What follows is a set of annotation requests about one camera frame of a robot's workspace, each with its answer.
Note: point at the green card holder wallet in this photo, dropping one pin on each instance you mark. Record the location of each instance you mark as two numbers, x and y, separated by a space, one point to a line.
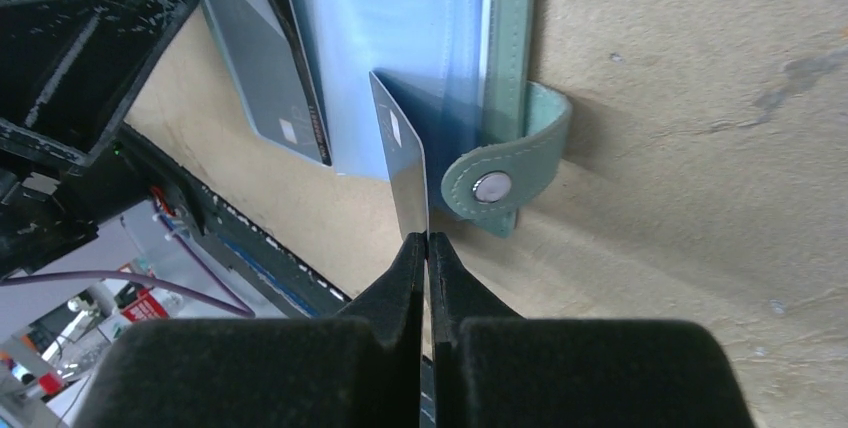
459 71

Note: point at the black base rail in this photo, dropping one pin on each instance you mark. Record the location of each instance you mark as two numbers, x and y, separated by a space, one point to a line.
222 231

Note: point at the black card taken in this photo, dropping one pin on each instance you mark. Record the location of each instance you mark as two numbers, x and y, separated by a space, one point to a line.
273 77
405 161

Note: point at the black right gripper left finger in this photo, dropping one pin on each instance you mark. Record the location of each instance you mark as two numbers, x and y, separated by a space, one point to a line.
357 368

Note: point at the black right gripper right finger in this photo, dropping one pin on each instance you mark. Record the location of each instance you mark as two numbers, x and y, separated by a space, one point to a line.
495 368

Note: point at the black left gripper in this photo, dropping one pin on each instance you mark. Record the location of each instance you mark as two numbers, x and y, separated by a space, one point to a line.
70 72

